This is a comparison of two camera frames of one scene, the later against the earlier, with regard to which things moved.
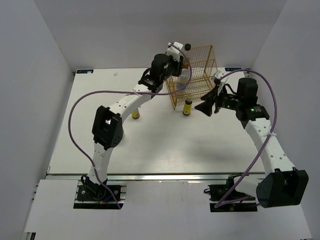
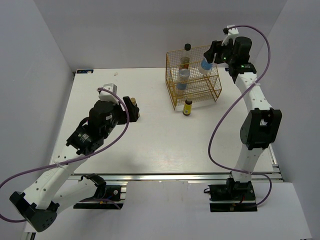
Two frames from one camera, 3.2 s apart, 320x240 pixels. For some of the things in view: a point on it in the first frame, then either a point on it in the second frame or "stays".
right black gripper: (209, 98) → (216, 47)
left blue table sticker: (85, 71) stays
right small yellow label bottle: (187, 106) stays
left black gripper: (178, 65) → (132, 110)
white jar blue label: (183, 80) stays
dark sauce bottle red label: (185, 64) stays
